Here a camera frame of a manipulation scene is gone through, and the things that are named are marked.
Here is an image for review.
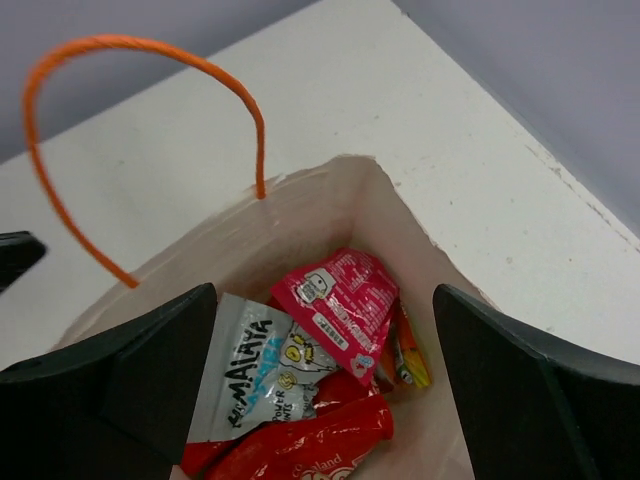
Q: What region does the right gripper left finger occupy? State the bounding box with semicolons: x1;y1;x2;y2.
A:
1;283;216;479

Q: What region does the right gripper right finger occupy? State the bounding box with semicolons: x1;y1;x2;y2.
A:
433;284;639;479

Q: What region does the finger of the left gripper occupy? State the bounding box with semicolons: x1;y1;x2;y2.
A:
0;231;46;293

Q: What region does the orange fruit candy bag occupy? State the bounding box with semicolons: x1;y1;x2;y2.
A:
376;300;432;393

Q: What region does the silver blue packet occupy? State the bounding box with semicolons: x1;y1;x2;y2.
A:
187;293;338;443

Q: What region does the large red candy bag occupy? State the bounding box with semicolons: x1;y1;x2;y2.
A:
204;395;394;479

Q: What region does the red pink snack packet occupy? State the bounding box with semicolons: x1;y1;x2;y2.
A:
270;248;399;386

